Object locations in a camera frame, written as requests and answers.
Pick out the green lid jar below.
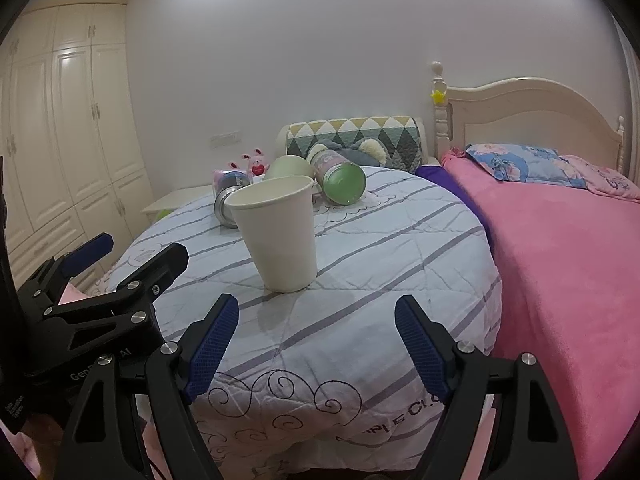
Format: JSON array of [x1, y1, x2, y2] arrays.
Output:
[[306, 143, 367, 206]]

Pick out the pink bunny plush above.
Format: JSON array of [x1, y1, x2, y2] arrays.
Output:
[[249, 148, 271, 177]]

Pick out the white paper cup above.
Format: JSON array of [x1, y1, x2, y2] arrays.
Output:
[[225, 176, 319, 294]]

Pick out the pink printed pillow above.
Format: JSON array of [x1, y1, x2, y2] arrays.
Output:
[[559, 154, 640, 199]]

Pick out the blue printed pillow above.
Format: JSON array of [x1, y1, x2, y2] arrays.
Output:
[[465, 143, 589, 190]]

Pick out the triangle pattern cushion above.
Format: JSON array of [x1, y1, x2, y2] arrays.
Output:
[[285, 116, 426, 174]]

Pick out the striped white quilt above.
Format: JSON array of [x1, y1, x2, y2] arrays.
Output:
[[90, 162, 504, 472]]

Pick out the cream wardrobe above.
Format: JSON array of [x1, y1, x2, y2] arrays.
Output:
[[0, 2, 155, 292]]

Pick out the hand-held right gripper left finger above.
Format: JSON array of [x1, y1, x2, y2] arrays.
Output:
[[52, 292, 241, 480]]

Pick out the white nightstand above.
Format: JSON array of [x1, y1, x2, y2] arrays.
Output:
[[141, 183, 221, 221]]

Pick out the light green cup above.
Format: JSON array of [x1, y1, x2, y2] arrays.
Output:
[[263, 155, 316, 184]]

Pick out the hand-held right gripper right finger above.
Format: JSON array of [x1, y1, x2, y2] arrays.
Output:
[[394, 294, 577, 480]]

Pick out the grey plush toy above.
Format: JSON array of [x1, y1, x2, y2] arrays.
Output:
[[315, 138, 389, 167]]

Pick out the cream wooden headboard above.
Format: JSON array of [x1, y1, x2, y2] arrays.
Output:
[[431, 60, 629, 177]]

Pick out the grey metal can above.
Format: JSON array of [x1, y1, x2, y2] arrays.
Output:
[[212, 169, 254, 229]]

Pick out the pink blanket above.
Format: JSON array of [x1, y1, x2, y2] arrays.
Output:
[[440, 152, 640, 480]]

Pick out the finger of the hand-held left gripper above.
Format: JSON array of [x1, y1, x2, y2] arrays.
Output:
[[45, 242, 190, 358], [17, 232, 115, 317]]

